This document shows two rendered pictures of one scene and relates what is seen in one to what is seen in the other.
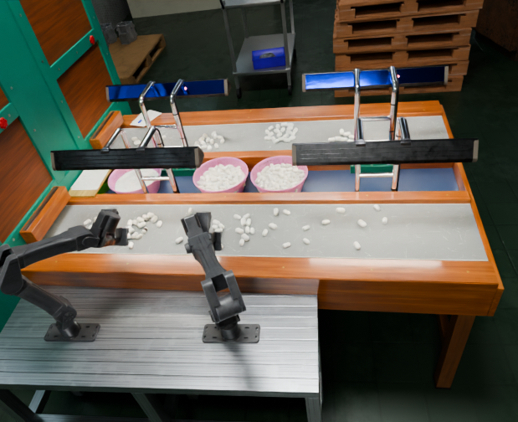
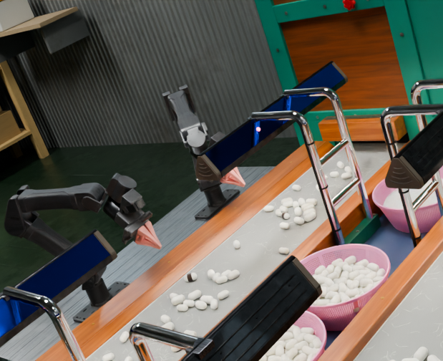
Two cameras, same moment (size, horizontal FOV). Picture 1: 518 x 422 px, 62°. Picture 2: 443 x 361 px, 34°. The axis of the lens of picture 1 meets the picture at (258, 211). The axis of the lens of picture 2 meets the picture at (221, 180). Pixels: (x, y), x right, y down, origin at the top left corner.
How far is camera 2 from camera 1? 2.69 m
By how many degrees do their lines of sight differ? 99
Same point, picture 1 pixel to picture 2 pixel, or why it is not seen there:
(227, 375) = (71, 299)
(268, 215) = (197, 329)
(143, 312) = not seen: hidden behind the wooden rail
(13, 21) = not seen: outside the picture
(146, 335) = (165, 248)
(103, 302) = not seen: hidden behind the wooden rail
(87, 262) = (267, 181)
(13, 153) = (361, 42)
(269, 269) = (104, 311)
